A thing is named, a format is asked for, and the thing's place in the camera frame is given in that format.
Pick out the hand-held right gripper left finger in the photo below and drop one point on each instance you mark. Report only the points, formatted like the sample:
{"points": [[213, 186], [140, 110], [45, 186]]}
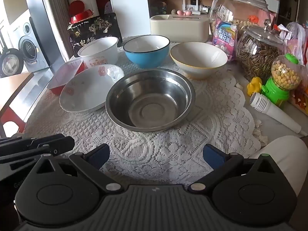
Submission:
{"points": [[99, 154]]}

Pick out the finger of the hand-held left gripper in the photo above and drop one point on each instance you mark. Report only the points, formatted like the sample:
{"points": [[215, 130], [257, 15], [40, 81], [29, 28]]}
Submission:
{"points": [[43, 137], [65, 143]]}

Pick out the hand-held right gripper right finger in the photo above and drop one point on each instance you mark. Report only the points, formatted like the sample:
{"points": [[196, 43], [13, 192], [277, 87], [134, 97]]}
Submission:
{"points": [[213, 155]]}

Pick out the white bowl with yellow rim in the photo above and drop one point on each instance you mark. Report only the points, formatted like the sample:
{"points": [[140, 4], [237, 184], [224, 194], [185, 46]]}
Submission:
{"points": [[197, 57]]}

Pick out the white bowl with red print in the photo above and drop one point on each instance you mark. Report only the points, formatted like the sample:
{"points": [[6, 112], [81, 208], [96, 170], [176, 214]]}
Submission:
{"points": [[96, 47]]}

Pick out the blue enamel bowl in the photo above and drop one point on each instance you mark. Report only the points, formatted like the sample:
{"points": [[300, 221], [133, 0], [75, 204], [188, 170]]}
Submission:
{"points": [[146, 60]]}

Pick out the red stool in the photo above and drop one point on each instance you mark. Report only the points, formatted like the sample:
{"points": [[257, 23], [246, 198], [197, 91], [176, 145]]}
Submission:
{"points": [[12, 122]]}

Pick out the white lace tablecloth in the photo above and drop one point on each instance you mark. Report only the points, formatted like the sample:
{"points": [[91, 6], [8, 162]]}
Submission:
{"points": [[168, 144]]}

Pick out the white floral plate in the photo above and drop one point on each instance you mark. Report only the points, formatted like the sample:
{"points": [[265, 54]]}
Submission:
{"points": [[84, 96]]}

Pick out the wooden side table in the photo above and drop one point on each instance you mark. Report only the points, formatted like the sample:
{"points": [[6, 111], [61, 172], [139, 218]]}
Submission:
{"points": [[12, 89]]}

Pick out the red rectangular dish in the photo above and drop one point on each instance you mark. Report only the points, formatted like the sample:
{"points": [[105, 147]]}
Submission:
{"points": [[63, 75]]}

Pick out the stainless steel bowl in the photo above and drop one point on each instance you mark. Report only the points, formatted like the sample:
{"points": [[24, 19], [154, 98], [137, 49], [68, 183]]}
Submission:
{"points": [[149, 105]]}

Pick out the white toy microphone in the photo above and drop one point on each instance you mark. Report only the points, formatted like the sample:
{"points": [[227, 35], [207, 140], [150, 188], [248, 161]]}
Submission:
{"points": [[272, 112]]}

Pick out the person's white trouser leg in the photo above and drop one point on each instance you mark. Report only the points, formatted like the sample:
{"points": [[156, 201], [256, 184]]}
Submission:
{"points": [[286, 158]]}

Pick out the round glass washer door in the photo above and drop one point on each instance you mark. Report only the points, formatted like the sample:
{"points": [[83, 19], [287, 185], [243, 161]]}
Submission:
{"points": [[9, 63]]}

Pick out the yellow duck toy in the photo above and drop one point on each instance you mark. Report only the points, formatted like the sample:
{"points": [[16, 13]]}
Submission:
{"points": [[254, 85]]}

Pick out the grey washing machine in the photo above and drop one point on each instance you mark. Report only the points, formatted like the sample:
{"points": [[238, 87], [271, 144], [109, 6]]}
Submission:
{"points": [[31, 45]]}

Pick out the green gumball dispenser toy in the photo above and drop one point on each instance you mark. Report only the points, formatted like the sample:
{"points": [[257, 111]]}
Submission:
{"points": [[285, 73]]}

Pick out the glass jar of sunflower seeds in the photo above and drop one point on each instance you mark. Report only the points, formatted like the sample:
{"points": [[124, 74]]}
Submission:
{"points": [[257, 55]]}

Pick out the pink marshmallow bag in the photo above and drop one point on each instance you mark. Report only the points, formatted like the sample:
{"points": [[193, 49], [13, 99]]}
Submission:
{"points": [[223, 38]]}

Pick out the black snack bag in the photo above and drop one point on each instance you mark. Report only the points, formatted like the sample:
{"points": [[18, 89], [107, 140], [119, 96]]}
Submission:
{"points": [[96, 28]]}

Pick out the cream tissue box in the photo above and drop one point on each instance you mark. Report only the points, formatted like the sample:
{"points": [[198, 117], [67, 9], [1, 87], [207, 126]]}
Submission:
{"points": [[178, 30]]}

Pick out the red lidded container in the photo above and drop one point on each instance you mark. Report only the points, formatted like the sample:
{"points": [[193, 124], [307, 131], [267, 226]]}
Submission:
{"points": [[77, 8]]}

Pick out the pink plastic bag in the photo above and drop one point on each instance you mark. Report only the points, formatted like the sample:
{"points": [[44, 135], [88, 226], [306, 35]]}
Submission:
{"points": [[294, 43]]}

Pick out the white router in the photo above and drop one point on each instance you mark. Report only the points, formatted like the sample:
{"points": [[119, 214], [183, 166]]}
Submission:
{"points": [[192, 12]]}

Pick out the large glass jar with lid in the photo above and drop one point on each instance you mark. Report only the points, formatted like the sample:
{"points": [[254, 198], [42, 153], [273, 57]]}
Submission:
{"points": [[240, 9]]}

